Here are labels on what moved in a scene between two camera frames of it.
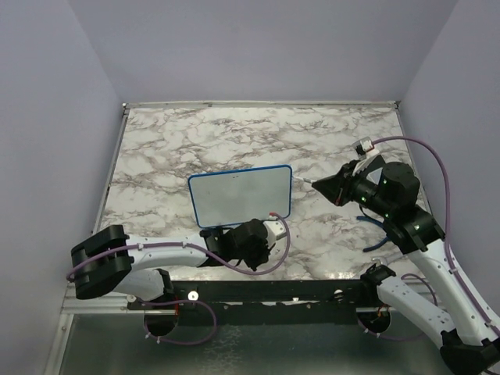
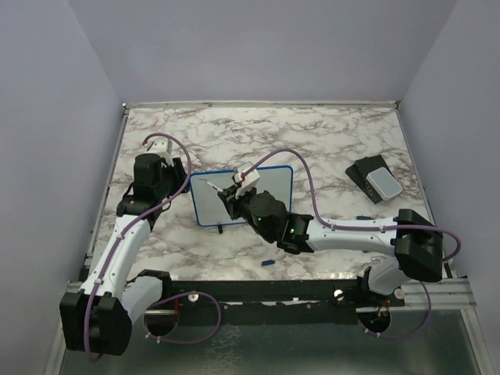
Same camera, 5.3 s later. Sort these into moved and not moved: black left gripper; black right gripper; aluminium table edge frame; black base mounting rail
Moved: black left gripper; black right gripper
Not moved: black base mounting rail; aluminium table edge frame
